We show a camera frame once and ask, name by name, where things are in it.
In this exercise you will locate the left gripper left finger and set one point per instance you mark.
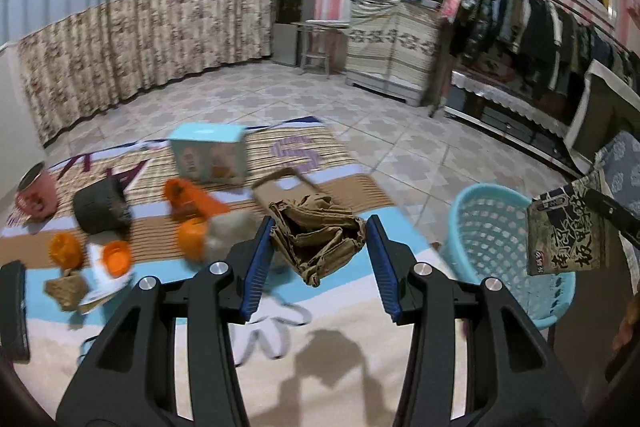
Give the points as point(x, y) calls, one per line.
point(127, 377)

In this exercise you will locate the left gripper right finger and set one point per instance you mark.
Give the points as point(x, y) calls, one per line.
point(513, 377)

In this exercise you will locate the printed snack wrapper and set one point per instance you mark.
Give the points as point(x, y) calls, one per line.
point(563, 233)

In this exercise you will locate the brown paper ball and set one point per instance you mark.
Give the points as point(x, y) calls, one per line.
point(67, 290)

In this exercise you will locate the peeled orange peel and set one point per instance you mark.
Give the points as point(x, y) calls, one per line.
point(66, 251)

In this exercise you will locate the whole orange mandarin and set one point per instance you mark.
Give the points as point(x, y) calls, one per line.
point(190, 238)

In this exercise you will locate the black ribbed paper cup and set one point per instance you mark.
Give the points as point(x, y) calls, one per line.
point(102, 207)

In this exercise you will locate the orange snack bag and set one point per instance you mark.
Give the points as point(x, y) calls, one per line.
point(187, 200)

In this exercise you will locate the khaki cloth mask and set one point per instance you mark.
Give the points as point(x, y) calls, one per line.
point(315, 235)

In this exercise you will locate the person right hand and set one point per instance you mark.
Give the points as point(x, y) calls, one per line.
point(626, 330)

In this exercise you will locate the blue patterned sofa cover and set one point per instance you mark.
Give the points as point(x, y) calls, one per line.
point(620, 162)

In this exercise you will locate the white paper card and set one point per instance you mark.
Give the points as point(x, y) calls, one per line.
point(105, 285)

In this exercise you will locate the orange bottle cap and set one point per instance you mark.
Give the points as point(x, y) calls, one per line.
point(117, 258)

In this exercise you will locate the low shelf with lace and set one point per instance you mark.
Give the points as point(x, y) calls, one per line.
point(484, 104)

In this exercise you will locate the turquoise plastic laundry basket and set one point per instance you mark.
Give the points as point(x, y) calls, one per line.
point(487, 237)

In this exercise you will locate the cartoon striped blanket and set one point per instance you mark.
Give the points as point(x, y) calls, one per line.
point(105, 322)

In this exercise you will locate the pink cartoon mug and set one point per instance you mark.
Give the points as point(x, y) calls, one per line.
point(36, 193)

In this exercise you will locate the teal cardboard box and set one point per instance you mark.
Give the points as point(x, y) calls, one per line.
point(210, 153)

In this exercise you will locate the clothes rack with garments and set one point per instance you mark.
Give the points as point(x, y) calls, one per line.
point(535, 47)

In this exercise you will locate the brown phone case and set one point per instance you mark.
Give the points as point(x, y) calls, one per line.
point(283, 184)

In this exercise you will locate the white cabinet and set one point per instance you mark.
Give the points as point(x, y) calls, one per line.
point(20, 146)

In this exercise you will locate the covered chest with cloth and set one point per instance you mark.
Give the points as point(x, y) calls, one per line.
point(393, 47)

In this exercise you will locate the blue floral curtain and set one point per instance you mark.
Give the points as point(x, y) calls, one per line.
point(77, 58)

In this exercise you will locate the water dispenser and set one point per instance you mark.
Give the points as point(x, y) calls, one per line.
point(286, 39)

